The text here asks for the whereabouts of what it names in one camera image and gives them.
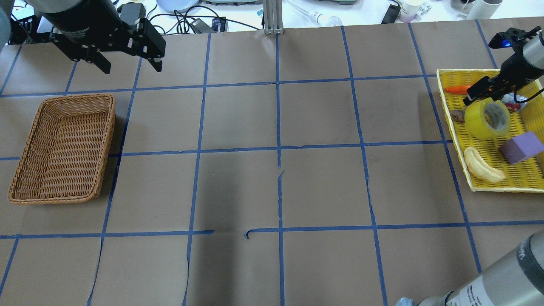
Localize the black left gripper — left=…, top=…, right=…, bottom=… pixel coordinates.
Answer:
left=42, top=0, right=166, bottom=74

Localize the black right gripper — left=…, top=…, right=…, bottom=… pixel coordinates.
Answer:
left=463, top=27, right=544, bottom=106

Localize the yellow tape roll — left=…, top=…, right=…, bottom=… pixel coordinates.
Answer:
left=464, top=98, right=511, bottom=141

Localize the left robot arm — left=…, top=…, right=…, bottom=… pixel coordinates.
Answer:
left=28, top=0, right=166, bottom=74

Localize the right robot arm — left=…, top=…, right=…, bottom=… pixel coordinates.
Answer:
left=419, top=26, right=543, bottom=306

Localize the orange toy carrot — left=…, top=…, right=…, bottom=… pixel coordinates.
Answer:
left=443, top=85, right=471, bottom=95

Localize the small brown toy animal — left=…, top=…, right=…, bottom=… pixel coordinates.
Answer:
left=449, top=110, right=465, bottom=123

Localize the small drink can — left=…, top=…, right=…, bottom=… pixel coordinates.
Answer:
left=501, top=93, right=528, bottom=112

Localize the purple foam block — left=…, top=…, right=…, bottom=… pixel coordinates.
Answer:
left=499, top=131, right=544, bottom=164

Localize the yellow toy banana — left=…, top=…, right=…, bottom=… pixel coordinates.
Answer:
left=464, top=147, right=506, bottom=184

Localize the yellow plastic basket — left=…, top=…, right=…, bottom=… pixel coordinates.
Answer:
left=436, top=68, right=544, bottom=193

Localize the light blue bowl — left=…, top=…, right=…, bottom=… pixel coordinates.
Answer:
left=156, top=0, right=200, bottom=14

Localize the black power adapter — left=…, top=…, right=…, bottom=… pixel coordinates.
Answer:
left=189, top=19, right=215, bottom=34

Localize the white mug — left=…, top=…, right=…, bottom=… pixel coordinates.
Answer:
left=464, top=0, right=503, bottom=20

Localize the brown wicker basket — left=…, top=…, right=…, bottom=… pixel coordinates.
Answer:
left=7, top=93, right=116, bottom=205

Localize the black phone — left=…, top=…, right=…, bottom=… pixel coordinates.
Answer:
left=381, top=4, right=401, bottom=24

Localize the clear light bulb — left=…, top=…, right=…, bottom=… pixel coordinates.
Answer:
left=312, top=12, right=343, bottom=27

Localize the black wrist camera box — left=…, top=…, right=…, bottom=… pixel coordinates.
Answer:
left=117, top=3, right=146, bottom=31

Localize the black cable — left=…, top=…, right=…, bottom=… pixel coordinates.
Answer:
left=144, top=8, right=261, bottom=35

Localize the aluminium profile post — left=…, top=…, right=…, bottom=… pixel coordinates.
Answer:
left=262, top=0, right=284, bottom=35

